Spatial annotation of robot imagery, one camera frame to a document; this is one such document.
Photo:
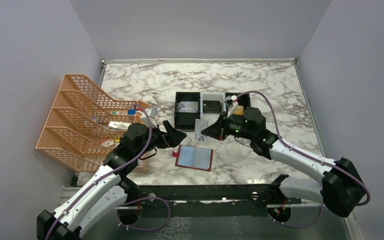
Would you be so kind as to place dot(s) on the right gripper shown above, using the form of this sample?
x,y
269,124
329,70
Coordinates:
x,y
224,124

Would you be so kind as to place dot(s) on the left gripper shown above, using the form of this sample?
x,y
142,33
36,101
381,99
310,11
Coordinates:
x,y
165,136

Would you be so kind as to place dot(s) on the red card holder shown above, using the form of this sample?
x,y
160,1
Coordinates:
x,y
192,157

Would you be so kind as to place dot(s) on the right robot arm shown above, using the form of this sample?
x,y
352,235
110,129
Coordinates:
x,y
338,186

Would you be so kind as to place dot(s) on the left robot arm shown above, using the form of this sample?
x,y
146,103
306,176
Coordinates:
x,y
109,187

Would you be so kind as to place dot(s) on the black card in bin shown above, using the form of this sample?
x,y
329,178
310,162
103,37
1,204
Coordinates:
x,y
211,106

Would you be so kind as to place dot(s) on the gold card in bin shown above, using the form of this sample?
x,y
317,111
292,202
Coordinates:
x,y
238,110

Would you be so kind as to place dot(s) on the silver card in bin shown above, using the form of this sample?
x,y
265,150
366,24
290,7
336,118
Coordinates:
x,y
188,107

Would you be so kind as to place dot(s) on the white middle bin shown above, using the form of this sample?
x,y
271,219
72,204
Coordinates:
x,y
211,118

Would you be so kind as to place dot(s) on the left black bin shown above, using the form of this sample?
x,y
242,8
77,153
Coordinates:
x,y
186,121

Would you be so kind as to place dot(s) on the blue item in organizer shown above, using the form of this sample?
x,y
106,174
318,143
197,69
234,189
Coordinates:
x,y
131,112

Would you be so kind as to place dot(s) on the silver foil packet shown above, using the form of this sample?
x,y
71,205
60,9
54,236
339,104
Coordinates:
x,y
118,126

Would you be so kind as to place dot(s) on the orange plastic file organizer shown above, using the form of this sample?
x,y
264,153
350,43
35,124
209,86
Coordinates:
x,y
76,133

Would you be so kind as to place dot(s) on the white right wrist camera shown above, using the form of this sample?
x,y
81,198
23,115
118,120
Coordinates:
x,y
231,102

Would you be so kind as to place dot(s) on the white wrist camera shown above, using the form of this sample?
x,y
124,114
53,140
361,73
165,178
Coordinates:
x,y
231,102
148,116

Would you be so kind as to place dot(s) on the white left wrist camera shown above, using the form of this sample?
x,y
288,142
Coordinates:
x,y
148,116

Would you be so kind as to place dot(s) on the black mounting rail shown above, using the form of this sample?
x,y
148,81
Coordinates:
x,y
194,201

